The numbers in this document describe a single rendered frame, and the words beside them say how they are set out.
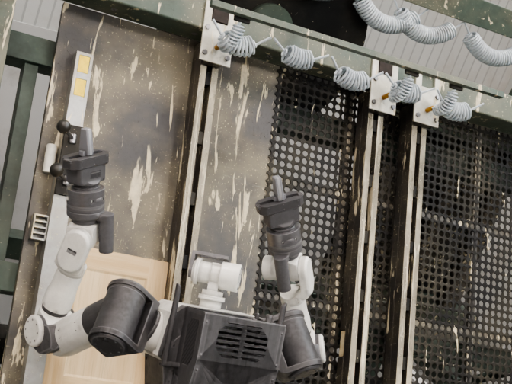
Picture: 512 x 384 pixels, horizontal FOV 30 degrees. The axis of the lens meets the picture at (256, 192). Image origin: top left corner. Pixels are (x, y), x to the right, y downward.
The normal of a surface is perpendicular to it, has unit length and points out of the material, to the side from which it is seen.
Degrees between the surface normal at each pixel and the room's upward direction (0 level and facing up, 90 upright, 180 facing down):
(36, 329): 90
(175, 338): 67
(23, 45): 56
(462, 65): 90
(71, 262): 95
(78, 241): 95
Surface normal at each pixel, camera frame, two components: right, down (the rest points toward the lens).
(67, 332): -0.72, -0.07
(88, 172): 0.80, 0.22
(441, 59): 0.41, 0.40
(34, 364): 0.46, -0.18
